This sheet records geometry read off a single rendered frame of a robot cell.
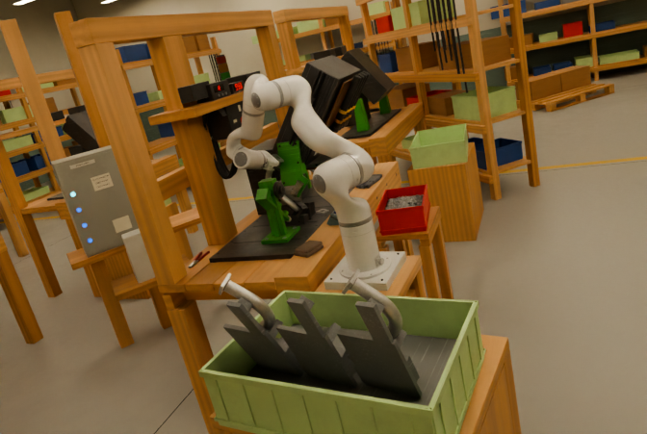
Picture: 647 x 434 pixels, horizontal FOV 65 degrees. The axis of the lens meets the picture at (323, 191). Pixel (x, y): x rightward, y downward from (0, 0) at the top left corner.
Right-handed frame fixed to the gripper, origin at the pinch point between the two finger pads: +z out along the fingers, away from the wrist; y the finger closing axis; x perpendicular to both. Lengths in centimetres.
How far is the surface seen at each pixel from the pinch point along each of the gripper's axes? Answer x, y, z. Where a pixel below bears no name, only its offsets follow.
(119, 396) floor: 173, -1, 12
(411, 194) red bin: -24, -56, 33
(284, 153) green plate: -5.5, -0.5, 2.4
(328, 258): 7, -55, -29
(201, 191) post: 28.8, 12.9, -19.4
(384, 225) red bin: -10, -59, 5
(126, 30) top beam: -18, 56, -62
